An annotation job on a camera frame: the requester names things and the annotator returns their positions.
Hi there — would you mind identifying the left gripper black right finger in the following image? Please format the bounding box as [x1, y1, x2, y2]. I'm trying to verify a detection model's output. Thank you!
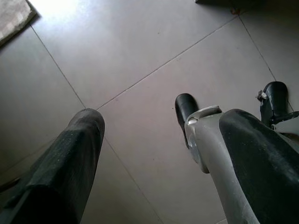
[219, 109, 299, 224]

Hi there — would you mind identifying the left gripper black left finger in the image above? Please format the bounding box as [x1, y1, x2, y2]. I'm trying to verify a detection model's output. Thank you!
[0, 108, 106, 224]

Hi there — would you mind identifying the grey robot right leg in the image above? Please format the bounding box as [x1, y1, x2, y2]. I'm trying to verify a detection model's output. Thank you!
[256, 81, 299, 136]

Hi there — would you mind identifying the brown floor mat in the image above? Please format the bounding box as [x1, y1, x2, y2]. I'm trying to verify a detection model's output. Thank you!
[0, 0, 38, 49]

